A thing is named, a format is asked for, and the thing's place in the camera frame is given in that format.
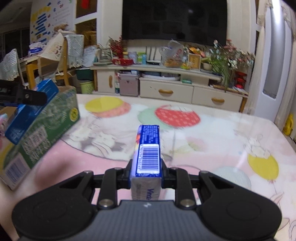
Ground blue product box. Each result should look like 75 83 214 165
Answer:
5 79 59 145

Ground blue white toothpaste box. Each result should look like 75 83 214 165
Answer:
129 125 162 201

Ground wooden side table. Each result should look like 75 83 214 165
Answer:
19 32 68 90

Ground green cardboard storage box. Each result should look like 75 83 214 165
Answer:
1 86 80 190

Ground green waste bin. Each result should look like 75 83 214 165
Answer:
79 80 94 94

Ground wooden chair with lace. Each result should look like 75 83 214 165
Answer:
55 34 84 86

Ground pink storage box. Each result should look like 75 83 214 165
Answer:
119 73 139 96

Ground cream tv cabinet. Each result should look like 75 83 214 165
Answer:
90 64 248 113

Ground red gift box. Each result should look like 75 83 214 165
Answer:
112 58 134 66

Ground red berry branch decoration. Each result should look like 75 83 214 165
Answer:
108 35 126 58

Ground yellow detergent bottle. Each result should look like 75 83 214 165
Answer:
282 113 293 136

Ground red lantern ornament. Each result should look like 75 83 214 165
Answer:
234 71 247 89

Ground green potted plant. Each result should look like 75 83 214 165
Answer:
201 49 231 91

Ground framed gold picture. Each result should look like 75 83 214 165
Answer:
188 53 201 69

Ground clear plastic snack bag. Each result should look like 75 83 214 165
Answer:
159 40 184 68

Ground pink artificial flowers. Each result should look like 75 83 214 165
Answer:
213 39 255 70

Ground black flat television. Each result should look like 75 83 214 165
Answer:
122 0 228 46

